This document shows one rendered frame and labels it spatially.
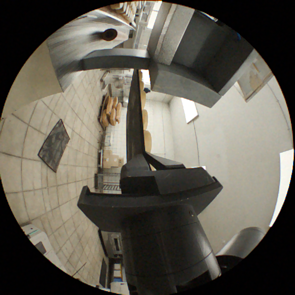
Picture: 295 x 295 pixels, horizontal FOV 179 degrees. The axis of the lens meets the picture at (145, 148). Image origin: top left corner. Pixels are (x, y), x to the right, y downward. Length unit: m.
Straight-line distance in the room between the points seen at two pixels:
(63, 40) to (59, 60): 0.04
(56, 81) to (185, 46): 0.27
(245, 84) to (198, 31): 0.19
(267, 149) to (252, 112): 0.70
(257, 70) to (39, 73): 0.50
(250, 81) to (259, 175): 1.83
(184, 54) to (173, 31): 0.09
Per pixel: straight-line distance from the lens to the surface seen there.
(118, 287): 0.88
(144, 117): 0.18
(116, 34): 0.44
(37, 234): 1.04
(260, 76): 0.37
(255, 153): 2.06
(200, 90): 0.21
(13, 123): 1.06
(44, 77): 0.24
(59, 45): 0.23
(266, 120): 2.09
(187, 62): 0.27
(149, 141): 0.16
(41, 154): 1.24
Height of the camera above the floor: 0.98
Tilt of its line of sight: 12 degrees up
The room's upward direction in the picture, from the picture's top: 92 degrees clockwise
